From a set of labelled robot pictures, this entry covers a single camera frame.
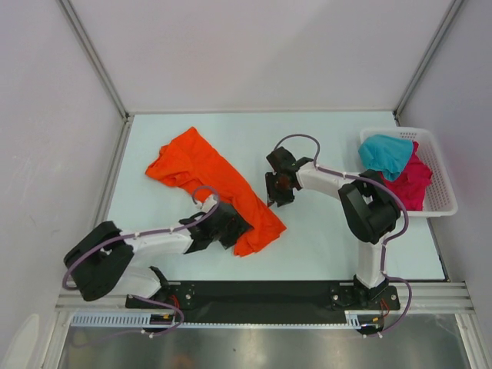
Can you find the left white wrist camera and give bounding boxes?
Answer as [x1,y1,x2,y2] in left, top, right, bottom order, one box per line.
[196,194,218,213]

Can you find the left rear frame post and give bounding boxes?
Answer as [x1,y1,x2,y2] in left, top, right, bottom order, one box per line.
[55,0,130,120]

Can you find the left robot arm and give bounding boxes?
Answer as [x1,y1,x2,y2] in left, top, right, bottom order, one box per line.
[62,196,252,308]

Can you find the right rear frame post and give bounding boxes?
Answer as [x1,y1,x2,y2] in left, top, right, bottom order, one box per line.
[393,0,468,122]

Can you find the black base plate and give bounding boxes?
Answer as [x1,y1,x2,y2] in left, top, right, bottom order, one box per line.
[150,281,401,324]

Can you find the teal t-shirt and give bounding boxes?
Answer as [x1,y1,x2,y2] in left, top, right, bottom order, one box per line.
[358,135,414,181]

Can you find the frame post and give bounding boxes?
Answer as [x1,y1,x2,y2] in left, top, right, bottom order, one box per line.
[55,0,130,120]
[393,0,468,122]

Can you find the orange t-shirt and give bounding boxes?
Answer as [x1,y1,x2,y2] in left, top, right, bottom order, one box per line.
[145,127,287,257]

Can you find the magenta t-shirt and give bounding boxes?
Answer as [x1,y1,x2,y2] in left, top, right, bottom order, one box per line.
[380,141,433,211]

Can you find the white slotted cable duct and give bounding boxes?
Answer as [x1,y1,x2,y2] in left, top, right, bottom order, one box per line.
[70,312,382,331]

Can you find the aluminium frame rail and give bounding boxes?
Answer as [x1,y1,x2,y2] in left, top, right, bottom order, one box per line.
[55,281,475,314]

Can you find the white plastic basket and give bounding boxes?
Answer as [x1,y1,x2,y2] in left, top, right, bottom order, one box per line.
[360,127,458,218]

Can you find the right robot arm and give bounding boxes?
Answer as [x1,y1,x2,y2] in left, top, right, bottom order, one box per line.
[265,146,401,308]

